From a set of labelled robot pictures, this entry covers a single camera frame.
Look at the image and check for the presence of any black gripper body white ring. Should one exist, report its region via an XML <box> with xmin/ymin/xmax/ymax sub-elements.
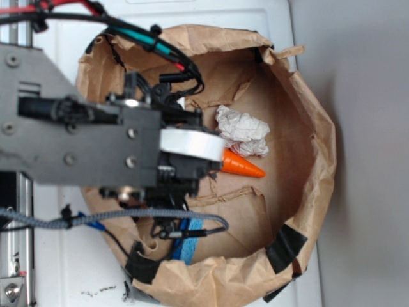
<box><xmin>99</xmin><ymin>72</ymin><xmax>224</xmax><ymax>208</ymax></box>

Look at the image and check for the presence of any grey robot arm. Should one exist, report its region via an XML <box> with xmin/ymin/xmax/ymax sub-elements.
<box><xmin>1</xmin><ymin>44</ymin><xmax>225</xmax><ymax>206</ymax></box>

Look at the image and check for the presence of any orange toy carrot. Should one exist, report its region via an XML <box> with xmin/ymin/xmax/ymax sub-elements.
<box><xmin>221</xmin><ymin>148</ymin><xmax>266</xmax><ymax>178</ymax></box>

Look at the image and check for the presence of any crumpled white paper ball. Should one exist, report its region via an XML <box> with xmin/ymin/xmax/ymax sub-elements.
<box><xmin>215</xmin><ymin>106</ymin><xmax>270</xmax><ymax>157</ymax></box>

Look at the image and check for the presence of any brown paper bag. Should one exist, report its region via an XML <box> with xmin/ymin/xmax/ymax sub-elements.
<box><xmin>75</xmin><ymin>24</ymin><xmax>338</xmax><ymax>307</ymax></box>

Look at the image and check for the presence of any blue sponge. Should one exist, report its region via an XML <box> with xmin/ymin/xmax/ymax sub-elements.
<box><xmin>172</xmin><ymin>219</ymin><xmax>204</xmax><ymax>265</ymax></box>

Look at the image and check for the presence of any white plastic tray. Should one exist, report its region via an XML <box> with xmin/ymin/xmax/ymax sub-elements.
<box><xmin>31</xmin><ymin>0</ymin><xmax>323</xmax><ymax>307</ymax></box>

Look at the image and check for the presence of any grey braided cable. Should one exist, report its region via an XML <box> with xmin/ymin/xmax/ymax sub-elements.
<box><xmin>0</xmin><ymin>206</ymin><xmax>230</xmax><ymax>236</ymax></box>

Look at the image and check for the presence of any aluminium frame rail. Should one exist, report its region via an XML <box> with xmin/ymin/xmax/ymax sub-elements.
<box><xmin>0</xmin><ymin>19</ymin><xmax>36</xmax><ymax>307</ymax></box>

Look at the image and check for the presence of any black red green cable bundle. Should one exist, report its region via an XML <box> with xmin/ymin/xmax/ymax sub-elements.
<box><xmin>0</xmin><ymin>0</ymin><xmax>205</xmax><ymax>97</ymax></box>

